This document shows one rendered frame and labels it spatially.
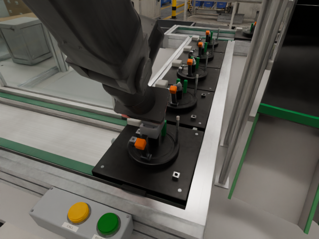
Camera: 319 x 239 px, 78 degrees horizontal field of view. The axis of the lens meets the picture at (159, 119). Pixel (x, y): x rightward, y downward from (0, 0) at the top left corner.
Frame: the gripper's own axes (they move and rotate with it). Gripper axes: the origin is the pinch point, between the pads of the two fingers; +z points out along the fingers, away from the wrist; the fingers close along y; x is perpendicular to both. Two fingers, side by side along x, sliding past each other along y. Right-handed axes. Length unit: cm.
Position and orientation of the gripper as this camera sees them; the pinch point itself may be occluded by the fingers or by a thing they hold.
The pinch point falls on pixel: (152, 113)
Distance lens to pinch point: 47.0
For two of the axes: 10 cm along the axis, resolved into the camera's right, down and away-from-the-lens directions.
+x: -2.4, 9.5, -1.8
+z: 2.1, 2.3, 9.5
